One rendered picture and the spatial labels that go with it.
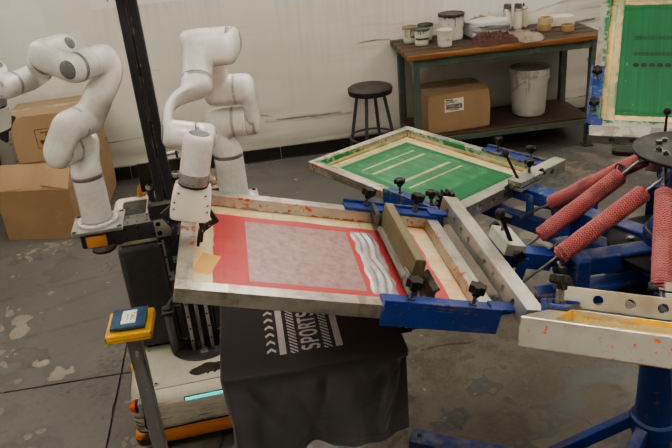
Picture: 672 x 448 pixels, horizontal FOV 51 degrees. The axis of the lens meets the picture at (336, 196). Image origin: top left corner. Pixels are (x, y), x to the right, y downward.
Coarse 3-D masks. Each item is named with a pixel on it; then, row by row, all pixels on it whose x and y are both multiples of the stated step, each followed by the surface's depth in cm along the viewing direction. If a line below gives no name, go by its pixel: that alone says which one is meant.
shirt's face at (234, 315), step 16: (224, 320) 201; (240, 320) 200; (256, 320) 200; (352, 320) 196; (368, 320) 195; (224, 336) 194; (240, 336) 193; (256, 336) 192; (352, 336) 189; (368, 336) 188; (384, 336) 188; (400, 336) 187; (224, 352) 187; (240, 352) 186; (256, 352) 186; (304, 352) 184; (320, 352) 184; (336, 352) 183; (352, 352) 182; (368, 352) 182; (384, 352) 181; (224, 368) 181; (240, 368) 180; (256, 368) 180; (272, 368) 179; (288, 368) 179
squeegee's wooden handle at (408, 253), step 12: (384, 204) 208; (384, 216) 206; (396, 216) 199; (384, 228) 205; (396, 228) 194; (396, 240) 193; (408, 240) 186; (396, 252) 191; (408, 252) 182; (420, 252) 180; (408, 264) 181; (420, 264) 176; (420, 276) 178
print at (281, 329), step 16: (272, 320) 199; (288, 320) 198; (304, 320) 198; (320, 320) 197; (336, 320) 196; (272, 336) 192; (288, 336) 191; (304, 336) 191; (320, 336) 190; (336, 336) 189; (272, 352) 185; (288, 352) 185
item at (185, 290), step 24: (216, 192) 209; (312, 216) 214; (336, 216) 216; (360, 216) 217; (192, 240) 178; (432, 240) 214; (192, 264) 167; (456, 264) 194; (192, 288) 157; (216, 288) 159; (240, 288) 160; (264, 288) 163; (312, 312) 164; (336, 312) 165; (360, 312) 166
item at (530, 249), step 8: (528, 248) 201; (536, 248) 202; (544, 248) 203; (504, 256) 197; (512, 256) 197; (528, 256) 198; (536, 256) 199; (544, 256) 199; (552, 256) 199; (512, 264) 198; (528, 264) 199; (536, 264) 200; (544, 264) 200
